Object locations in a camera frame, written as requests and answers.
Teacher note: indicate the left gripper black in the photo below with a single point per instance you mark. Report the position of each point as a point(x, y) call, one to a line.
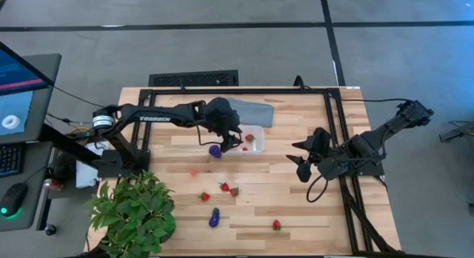
point(226, 126)

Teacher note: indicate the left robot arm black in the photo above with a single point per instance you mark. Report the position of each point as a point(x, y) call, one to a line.
point(155, 115)

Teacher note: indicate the green leafy potted plant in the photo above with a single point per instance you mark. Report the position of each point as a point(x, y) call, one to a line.
point(137, 213)

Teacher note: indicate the grey folded cloth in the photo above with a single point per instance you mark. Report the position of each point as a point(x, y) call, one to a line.
point(255, 113)

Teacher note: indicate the red can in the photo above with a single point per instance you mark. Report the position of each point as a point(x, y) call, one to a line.
point(55, 184)

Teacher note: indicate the red toy strawberry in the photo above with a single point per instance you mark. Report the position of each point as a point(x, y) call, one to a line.
point(224, 187)
point(234, 192)
point(276, 225)
point(250, 137)
point(204, 196)

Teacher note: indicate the grey desk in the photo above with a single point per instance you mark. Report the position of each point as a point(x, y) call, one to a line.
point(33, 213)

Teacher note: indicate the black computer mouse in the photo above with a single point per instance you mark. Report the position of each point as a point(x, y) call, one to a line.
point(14, 198)

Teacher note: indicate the black chair base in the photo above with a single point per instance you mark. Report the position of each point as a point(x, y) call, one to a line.
point(459, 130)

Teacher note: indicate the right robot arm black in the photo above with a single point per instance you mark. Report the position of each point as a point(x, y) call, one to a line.
point(370, 143)

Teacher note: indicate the black keyboard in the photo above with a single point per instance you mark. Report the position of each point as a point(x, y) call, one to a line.
point(9, 159)

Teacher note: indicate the clear plastic tupperware container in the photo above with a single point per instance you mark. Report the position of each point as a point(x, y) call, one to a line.
point(259, 148)

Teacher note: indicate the purple toy eggplant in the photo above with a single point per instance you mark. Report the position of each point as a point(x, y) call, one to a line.
point(214, 218)

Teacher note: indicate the white box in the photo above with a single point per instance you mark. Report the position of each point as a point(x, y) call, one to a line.
point(85, 176)

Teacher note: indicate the computer monitor blue screen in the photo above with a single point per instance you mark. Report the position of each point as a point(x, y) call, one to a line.
point(15, 102)

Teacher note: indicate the black aluminium table frame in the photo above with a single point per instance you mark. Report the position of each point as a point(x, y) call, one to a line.
point(259, 91)

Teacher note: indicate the pink ball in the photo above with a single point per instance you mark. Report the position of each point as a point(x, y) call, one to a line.
point(193, 172)

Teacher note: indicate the purple toy grape bunch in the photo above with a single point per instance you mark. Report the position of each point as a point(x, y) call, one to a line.
point(215, 151)

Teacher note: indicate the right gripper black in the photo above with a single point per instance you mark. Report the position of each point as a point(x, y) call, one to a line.
point(320, 156)

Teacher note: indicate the black round knob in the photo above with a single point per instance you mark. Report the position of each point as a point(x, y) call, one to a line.
point(50, 229)

